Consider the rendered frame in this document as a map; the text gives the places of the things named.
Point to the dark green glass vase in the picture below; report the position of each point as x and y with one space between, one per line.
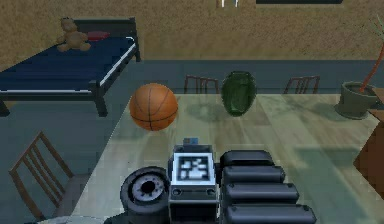
238 93

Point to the brown wooden box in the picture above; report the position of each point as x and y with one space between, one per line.
371 156

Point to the dark blue bed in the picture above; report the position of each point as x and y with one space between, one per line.
63 70

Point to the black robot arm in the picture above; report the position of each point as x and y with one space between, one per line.
253 186

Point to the orange basketball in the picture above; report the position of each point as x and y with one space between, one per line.
153 106

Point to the grey potted house plant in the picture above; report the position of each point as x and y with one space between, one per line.
358 96

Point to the white legged chair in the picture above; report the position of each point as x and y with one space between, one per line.
227 3

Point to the red pillow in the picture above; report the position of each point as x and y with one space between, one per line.
97 35

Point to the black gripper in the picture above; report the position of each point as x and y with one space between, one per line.
145 191

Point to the brown teddy bear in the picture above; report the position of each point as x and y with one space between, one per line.
72 36

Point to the brown wooden chair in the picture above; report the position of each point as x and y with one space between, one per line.
43 176
302 85
201 85

